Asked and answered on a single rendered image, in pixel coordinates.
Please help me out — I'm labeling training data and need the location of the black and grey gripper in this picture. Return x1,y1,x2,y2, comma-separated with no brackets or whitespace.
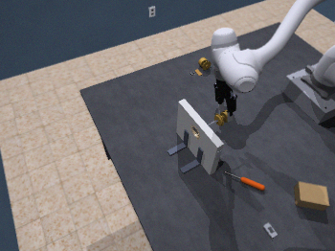
214,80,237,122

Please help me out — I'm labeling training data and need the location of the tan cardboard box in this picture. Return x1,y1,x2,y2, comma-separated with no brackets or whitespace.
294,182,329,211

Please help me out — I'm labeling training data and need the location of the orange screwdriver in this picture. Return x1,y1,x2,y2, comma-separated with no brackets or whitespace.
228,173,265,191

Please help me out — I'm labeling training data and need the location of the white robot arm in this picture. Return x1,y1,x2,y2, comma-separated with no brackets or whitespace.
211,0,335,99

